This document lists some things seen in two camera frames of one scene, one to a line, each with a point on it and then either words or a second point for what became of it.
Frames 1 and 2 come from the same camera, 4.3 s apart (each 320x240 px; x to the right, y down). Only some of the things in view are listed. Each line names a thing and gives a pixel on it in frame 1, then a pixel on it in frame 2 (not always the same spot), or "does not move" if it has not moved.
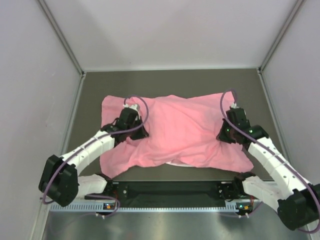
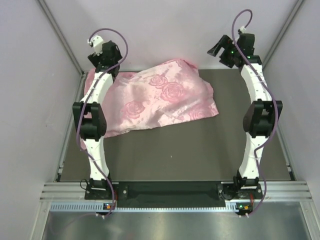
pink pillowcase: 183,128 → 174,91
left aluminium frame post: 61,36 does not move
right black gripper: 221,135 → 222,43
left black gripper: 142,134 → 95,59
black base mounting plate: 135,194 does not move
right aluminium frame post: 289,20 does not move
